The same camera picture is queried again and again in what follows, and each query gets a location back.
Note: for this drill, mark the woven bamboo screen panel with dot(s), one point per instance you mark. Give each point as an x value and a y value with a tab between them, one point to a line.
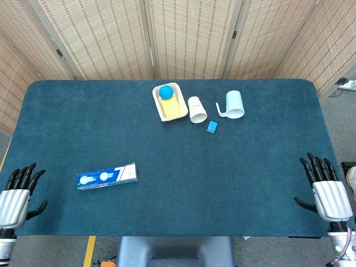
275	36
103	36
331	47
11	91
30	36
189	36

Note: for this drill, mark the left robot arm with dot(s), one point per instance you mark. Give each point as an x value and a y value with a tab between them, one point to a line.
6	247

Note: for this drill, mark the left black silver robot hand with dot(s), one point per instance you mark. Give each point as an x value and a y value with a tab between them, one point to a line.
14	207

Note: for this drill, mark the blue white toothpaste box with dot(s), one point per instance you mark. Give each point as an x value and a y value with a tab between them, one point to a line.
107	176

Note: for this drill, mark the white paper cup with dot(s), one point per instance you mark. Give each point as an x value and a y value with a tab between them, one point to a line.
196	108

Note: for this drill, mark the yellow sponge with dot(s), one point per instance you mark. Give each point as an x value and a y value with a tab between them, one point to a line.
172	108

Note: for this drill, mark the dark blue table cloth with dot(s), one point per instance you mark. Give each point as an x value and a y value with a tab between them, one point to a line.
178	172

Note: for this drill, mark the beige pulp tray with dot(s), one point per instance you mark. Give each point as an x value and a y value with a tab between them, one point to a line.
167	118

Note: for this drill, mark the blue ball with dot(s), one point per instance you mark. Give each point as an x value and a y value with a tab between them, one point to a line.
166	92

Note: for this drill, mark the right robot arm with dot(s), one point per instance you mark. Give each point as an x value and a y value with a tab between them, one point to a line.
338	244

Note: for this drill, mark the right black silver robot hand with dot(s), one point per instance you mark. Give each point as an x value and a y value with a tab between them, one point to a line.
331	200

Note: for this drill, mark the white power strip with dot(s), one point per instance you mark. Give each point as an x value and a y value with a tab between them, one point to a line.
350	84

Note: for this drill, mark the white shoe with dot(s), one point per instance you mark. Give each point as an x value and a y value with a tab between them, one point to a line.
352	179

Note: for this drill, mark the small blue cube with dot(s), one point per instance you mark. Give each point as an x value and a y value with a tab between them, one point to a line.
212	126

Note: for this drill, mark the dark screen hinge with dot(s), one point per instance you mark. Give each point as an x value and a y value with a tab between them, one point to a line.
59	53

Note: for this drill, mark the grey blue robot torso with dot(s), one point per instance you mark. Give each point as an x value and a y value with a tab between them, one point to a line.
175	251

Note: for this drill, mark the orange device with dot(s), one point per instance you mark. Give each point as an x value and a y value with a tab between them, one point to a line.
107	263

